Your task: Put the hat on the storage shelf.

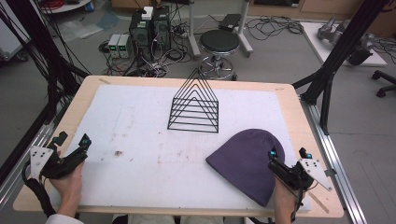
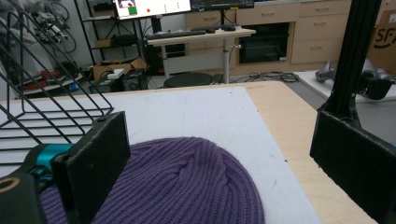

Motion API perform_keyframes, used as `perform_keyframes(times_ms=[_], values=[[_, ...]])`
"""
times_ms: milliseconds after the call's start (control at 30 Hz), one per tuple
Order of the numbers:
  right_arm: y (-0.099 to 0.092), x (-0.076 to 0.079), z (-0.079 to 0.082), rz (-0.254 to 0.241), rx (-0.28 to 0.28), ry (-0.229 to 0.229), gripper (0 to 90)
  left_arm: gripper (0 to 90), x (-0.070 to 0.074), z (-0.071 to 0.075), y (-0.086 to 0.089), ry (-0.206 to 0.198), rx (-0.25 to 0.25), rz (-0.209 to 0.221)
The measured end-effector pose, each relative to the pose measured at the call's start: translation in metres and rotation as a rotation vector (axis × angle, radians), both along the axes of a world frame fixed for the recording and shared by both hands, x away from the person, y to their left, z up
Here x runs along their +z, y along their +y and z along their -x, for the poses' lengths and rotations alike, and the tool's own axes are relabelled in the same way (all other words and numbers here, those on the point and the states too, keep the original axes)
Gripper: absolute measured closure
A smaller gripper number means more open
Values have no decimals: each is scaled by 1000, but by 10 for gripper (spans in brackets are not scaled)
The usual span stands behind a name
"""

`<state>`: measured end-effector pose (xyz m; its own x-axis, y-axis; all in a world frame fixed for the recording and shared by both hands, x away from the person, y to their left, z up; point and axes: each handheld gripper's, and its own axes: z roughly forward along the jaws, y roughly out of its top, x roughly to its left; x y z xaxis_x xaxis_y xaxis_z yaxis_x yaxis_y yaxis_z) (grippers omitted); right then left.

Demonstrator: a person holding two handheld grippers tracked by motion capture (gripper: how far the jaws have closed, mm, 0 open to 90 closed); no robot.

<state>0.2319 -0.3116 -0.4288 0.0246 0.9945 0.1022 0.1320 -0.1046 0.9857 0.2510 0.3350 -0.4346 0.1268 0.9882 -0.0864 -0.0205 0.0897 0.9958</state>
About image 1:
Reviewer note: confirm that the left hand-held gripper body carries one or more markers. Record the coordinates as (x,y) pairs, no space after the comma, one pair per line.
(60,165)

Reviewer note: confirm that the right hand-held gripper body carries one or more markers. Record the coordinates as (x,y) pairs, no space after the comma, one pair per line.
(295,177)

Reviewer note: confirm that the purple knitted beanie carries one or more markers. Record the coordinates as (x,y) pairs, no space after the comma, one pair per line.
(246,165)

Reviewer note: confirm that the person's right hand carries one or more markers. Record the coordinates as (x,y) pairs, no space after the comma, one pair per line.
(283,194)

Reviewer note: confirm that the person's left hand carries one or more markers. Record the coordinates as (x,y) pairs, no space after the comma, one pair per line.
(69,186)

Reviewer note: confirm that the person's white sleeve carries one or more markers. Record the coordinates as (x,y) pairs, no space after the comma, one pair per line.
(62,219)

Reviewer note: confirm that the white foam mat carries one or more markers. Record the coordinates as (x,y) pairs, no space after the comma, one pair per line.
(155,149)

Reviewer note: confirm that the grey power supply unit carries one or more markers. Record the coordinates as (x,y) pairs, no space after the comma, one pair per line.
(125,46)
(113,45)

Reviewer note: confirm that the black office chair base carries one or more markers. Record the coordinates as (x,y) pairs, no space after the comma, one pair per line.
(384,82)

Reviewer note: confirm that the clear plastic sheet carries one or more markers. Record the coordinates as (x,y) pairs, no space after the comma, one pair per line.
(79,29)

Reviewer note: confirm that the white floor platform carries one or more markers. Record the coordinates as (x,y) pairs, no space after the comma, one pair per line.
(320,43)

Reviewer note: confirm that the grey cabinet on wheels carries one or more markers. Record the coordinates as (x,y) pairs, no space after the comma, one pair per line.
(11,31)

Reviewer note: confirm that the black round stool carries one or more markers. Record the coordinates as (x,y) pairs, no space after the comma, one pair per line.
(219,46)

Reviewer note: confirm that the black computer tower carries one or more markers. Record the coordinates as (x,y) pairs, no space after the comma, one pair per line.
(140,34)
(162,28)

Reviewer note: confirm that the white table leg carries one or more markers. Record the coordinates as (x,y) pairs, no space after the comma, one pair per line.
(193,28)
(244,31)

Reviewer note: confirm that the round white table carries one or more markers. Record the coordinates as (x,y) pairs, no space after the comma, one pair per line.
(67,5)

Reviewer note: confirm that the flat black box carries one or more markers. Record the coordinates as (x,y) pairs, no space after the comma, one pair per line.
(229,21)

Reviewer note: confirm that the small white box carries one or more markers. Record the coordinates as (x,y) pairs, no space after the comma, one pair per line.
(147,13)

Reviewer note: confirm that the aluminium rail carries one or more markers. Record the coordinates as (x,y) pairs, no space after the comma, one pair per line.
(336,161)
(21,161)

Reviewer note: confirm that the black metal frame stand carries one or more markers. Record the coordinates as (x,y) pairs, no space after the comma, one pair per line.
(40,46)
(342,53)

